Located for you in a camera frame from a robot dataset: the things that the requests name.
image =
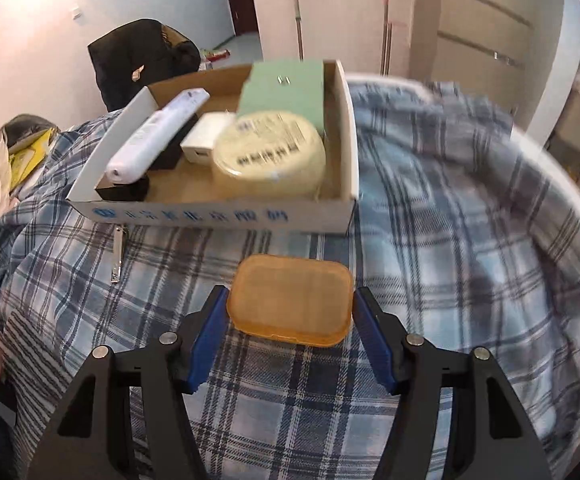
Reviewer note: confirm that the metal nail clipper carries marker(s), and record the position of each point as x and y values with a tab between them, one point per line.
117	260

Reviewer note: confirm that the black jacket on chair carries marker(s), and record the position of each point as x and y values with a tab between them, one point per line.
134	55

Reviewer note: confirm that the green snap pouch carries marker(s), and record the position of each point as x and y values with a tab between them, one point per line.
285	90

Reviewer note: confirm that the white square adapter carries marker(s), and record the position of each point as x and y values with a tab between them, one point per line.
202	137

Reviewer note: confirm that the round pale yellow container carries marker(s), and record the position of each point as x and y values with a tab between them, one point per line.
270	155

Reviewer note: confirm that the small black box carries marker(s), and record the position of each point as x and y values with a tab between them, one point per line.
122	190

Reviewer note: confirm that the red broom stick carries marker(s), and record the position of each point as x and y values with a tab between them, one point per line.
385	25

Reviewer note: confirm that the black frame display box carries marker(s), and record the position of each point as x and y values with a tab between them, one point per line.
169	152

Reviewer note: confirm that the shallow cardboard box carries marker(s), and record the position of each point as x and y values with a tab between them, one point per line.
184	187

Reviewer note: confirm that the grey bag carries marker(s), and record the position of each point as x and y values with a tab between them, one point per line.
24	125

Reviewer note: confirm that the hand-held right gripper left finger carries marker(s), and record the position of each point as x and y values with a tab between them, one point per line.
207	340

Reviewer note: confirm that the brown cardboard box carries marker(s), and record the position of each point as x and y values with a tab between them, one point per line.
177	35

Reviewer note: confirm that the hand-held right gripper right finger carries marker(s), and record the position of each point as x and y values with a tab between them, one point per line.
372	340

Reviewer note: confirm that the yellow box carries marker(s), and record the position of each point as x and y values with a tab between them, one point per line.
24	160

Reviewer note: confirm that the blue plaid shirt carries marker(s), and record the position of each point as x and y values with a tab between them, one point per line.
420	210

